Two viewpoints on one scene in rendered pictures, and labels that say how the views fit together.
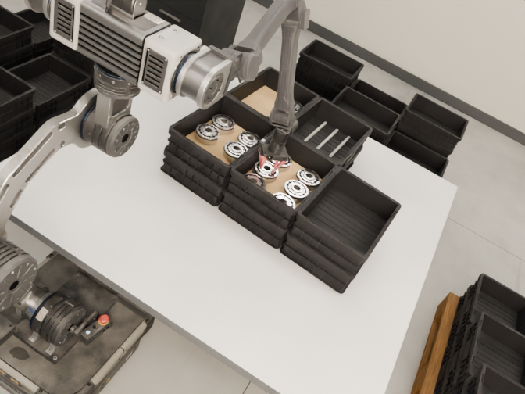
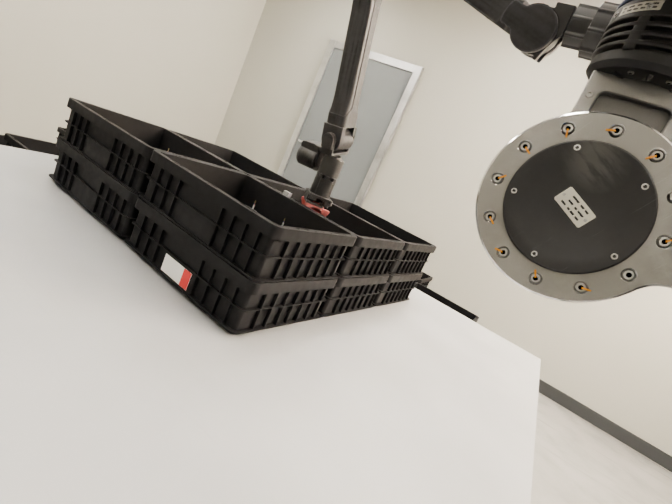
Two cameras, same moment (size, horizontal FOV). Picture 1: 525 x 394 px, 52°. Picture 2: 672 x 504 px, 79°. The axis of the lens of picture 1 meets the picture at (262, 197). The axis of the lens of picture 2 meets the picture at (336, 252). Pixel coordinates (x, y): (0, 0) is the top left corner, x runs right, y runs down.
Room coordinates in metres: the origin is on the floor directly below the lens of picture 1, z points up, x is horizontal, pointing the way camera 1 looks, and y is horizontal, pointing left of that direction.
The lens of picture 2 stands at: (1.36, 1.08, 1.08)
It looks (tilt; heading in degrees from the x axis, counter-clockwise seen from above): 12 degrees down; 282
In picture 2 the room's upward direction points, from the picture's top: 24 degrees clockwise
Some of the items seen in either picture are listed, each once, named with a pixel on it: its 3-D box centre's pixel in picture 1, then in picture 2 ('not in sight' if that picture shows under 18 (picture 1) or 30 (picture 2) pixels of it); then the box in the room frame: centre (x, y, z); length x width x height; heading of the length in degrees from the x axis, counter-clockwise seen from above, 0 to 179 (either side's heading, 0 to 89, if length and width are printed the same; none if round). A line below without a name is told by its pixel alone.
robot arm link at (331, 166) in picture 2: (282, 133); (329, 165); (1.71, 0.03, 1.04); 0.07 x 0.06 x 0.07; 168
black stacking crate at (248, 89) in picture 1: (270, 105); (152, 158); (2.15, 0.13, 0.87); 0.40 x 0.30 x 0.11; 164
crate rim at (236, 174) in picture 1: (287, 169); (328, 213); (1.68, -0.05, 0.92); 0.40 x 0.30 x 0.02; 164
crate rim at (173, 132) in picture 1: (226, 130); (257, 199); (1.76, 0.24, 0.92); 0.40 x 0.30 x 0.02; 164
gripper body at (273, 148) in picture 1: (276, 146); (322, 188); (1.70, 0.03, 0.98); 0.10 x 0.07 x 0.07; 119
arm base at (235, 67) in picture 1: (222, 67); (595, 31); (1.29, 0.24, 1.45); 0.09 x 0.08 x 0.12; 78
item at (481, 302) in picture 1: (490, 324); not in sight; (2.00, -1.35, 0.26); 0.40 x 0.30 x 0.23; 168
